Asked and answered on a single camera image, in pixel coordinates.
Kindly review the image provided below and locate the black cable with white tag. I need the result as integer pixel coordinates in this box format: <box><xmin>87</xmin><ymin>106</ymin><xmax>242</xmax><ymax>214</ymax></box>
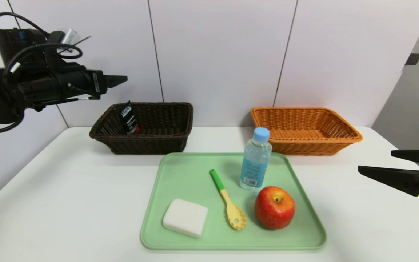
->
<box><xmin>4</xmin><ymin>44</ymin><xmax>83</xmax><ymax>86</ymax></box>

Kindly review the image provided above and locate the black camera cable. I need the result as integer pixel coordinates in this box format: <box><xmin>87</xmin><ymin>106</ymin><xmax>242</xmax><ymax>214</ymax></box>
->
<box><xmin>0</xmin><ymin>12</ymin><xmax>83</xmax><ymax>59</ymax></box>

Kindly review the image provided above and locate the dark brown wicker basket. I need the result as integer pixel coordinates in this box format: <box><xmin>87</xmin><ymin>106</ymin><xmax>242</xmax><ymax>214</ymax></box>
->
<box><xmin>89</xmin><ymin>102</ymin><xmax>194</xmax><ymax>155</ymax></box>

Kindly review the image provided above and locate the green handled pasta spoon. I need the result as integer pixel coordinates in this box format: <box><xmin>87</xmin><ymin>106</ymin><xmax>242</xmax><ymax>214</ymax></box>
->
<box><xmin>209</xmin><ymin>169</ymin><xmax>247</xmax><ymax>230</ymax></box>

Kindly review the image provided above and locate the clear water bottle blue cap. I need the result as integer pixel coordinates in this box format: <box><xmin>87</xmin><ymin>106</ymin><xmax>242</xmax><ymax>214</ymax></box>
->
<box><xmin>239</xmin><ymin>127</ymin><xmax>272</xmax><ymax>192</ymax></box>

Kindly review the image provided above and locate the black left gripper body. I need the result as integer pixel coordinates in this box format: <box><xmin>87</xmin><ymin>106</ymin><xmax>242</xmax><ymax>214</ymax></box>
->
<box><xmin>61</xmin><ymin>69</ymin><xmax>108</xmax><ymax>98</ymax></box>

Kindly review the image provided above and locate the white soap bar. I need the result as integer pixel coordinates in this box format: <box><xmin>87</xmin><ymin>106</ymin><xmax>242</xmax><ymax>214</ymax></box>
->
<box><xmin>162</xmin><ymin>198</ymin><xmax>208</xmax><ymax>238</ymax></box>

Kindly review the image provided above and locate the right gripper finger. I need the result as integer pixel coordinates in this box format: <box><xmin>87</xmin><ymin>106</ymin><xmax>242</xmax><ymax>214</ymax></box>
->
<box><xmin>391</xmin><ymin>150</ymin><xmax>419</xmax><ymax>167</ymax></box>
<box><xmin>358</xmin><ymin>165</ymin><xmax>419</xmax><ymax>197</ymax></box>

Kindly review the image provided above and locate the black face wash tube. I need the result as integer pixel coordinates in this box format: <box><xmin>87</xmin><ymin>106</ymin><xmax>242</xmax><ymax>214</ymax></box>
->
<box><xmin>118</xmin><ymin>101</ymin><xmax>140</xmax><ymax>135</ymax></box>

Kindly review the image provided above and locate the orange wicker basket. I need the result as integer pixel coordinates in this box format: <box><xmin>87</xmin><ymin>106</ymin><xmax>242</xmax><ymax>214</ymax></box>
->
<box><xmin>250</xmin><ymin>107</ymin><xmax>363</xmax><ymax>156</ymax></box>

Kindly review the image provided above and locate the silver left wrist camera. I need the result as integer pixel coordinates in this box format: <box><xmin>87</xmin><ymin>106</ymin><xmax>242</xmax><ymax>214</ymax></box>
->
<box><xmin>62</xmin><ymin>29</ymin><xmax>81</xmax><ymax>45</ymax></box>

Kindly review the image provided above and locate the red apple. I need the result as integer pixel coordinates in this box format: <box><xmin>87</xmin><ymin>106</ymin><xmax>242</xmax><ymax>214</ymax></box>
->
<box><xmin>255</xmin><ymin>186</ymin><xmax>296</xmax><ymax>230</ymax></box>

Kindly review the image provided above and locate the light green plastic tray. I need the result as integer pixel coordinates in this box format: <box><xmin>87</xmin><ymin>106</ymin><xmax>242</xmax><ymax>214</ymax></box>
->
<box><xmin>140</xmin><ymin>152</ymin><xmax>327</xmax><ymax>250</ymax></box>

